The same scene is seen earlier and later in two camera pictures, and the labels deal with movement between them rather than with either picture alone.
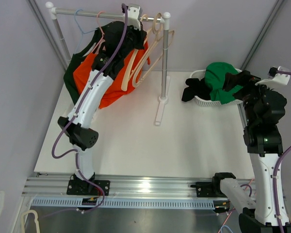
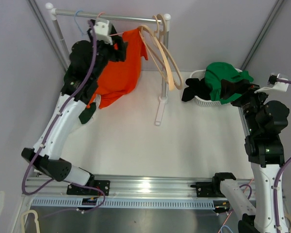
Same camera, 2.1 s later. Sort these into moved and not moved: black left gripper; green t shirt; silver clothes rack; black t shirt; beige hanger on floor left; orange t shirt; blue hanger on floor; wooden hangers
Moved: wooden hangers; black left gripper
Not moved: black t shirt; beige hanger on floor left; green t shirt; silver clothes rack; orange t shirt; blue hanger on floor
